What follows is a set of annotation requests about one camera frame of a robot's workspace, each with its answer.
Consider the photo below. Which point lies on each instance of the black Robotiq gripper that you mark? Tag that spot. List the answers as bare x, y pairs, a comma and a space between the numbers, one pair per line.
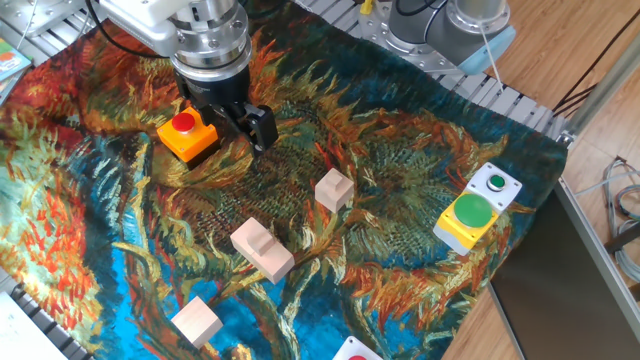
215, 87

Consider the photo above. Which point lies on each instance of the orange box with red button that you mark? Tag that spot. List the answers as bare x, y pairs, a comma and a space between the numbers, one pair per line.
187, 137

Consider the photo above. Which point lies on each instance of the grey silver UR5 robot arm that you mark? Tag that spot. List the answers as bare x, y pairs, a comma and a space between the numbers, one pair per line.
210, 30

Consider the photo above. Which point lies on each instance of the yellow box with green button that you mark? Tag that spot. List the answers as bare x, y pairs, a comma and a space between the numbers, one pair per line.
467, 215

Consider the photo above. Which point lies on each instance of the white box with red button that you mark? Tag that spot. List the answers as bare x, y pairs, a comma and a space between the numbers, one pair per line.
356, 350

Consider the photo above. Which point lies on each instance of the white box small green button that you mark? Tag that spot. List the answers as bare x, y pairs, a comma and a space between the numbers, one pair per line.
495, 185

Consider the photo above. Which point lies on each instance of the sunflower painting print cloth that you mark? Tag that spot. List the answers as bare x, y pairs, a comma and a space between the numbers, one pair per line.
350, 100

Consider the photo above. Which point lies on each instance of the small wooden block with peg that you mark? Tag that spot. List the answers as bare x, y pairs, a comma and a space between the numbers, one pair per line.
334, 190

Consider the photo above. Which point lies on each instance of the large wooden block with peg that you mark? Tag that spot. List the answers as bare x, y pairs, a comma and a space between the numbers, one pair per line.
262, 250

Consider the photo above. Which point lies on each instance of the plain wooden cube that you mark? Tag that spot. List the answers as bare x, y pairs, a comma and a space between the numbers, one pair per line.
196, 322

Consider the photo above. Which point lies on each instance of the colourful printed booklet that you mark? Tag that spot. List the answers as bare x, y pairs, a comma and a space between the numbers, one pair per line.
9, 65

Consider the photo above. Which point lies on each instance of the white zip tie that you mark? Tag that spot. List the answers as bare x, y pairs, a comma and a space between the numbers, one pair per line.
492, 57

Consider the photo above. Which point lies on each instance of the dark grey flat panel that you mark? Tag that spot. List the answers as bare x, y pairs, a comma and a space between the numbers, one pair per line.
555, 285

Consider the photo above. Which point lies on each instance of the aluminium frame profile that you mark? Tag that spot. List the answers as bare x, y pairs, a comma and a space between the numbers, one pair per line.
600, 90

